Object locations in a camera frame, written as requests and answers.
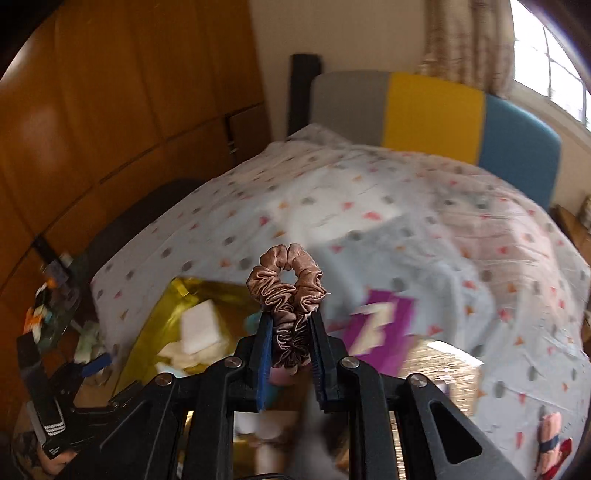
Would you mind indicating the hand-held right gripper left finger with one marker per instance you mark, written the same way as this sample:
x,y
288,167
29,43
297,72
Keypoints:
x,y
264,369

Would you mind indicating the person's left hand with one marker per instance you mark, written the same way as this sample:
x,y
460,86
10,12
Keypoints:
x,y
60,461

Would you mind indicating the brown satin scrunchie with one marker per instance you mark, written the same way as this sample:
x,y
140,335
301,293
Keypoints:
x,y
277,295

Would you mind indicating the red knit plush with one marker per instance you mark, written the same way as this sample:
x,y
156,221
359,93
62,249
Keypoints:
x,y
556,468

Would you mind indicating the purple tissue box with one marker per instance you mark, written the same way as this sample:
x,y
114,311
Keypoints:
x,y
392,318

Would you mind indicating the checked curtain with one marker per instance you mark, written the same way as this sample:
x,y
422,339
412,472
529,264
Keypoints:
x,y
466,41

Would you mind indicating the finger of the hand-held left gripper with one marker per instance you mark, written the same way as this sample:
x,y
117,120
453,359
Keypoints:
x,y
97,364

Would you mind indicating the wooden wardrobe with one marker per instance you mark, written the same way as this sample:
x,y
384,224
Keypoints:
x,y
115,92

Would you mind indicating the pale cloth glove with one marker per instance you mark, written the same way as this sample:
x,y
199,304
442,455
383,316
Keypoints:
x,y
90,344

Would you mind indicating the yellow shiny container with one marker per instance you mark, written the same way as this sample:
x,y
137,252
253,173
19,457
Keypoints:
x,y
157,323

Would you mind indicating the grey yellow blue headboard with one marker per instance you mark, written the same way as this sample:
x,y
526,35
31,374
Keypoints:
x,y
429,115

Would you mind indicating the pink cloth with blue band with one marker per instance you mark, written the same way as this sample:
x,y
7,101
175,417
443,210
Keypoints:
x,y
551,427

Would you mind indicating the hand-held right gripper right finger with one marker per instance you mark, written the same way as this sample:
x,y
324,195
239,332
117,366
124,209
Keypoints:
x,y
318,364

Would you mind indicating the white sponge block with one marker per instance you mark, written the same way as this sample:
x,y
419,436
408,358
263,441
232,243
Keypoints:
x,y
201,327

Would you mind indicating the window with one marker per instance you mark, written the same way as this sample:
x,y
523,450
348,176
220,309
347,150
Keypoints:
x,y
549,60

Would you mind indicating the dark bed frame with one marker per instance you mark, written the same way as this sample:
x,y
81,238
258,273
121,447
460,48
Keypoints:
x,y
147,217

